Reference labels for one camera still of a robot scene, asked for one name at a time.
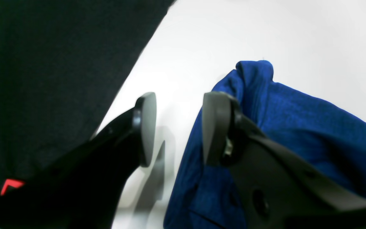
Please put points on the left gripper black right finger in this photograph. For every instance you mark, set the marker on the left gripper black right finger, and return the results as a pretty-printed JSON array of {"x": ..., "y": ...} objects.
[{"x": 277, "y": 188}]

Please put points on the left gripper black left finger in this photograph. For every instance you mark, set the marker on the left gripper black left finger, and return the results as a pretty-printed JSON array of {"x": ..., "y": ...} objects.
[{"x": 81, "y": 190}]

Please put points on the blue long-sleeve shirt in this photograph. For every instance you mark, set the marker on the blue long-sleeve shirt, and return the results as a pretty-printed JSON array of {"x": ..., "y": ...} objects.
[{"x": 328, "y": 137}]

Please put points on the red clamp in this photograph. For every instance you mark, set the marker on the red clamp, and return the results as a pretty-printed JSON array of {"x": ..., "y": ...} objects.
[{"x": 11, "y": 184}]

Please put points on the black cloth on right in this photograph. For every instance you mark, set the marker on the black cloth on right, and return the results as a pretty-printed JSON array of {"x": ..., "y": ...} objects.
[{"x": 62, "y": 63}]

